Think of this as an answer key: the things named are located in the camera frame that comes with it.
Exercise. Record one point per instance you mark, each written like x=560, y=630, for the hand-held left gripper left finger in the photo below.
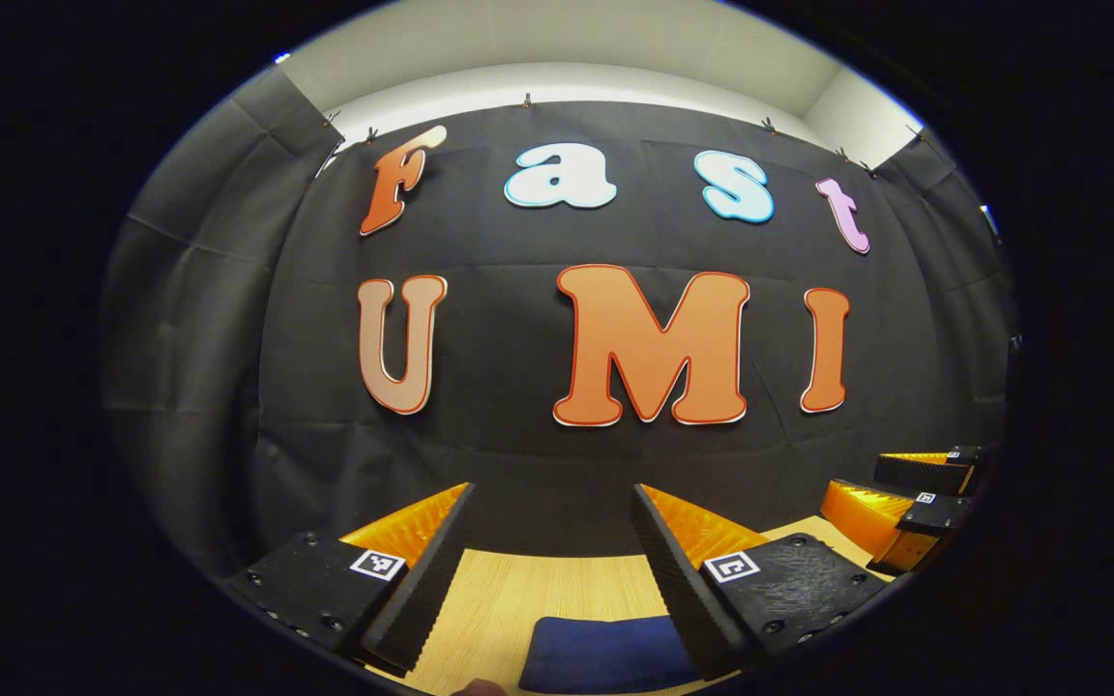
x=426, y=580

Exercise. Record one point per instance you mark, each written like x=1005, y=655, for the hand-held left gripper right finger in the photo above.
x=678, y=590

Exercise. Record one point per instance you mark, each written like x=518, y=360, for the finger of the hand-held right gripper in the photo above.
x=934, y=512
x=924, y=474

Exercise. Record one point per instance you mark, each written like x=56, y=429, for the blue denim jeans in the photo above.
x=605, y=657

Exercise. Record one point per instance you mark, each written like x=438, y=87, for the black backdrop cloth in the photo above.
x=518, y=454

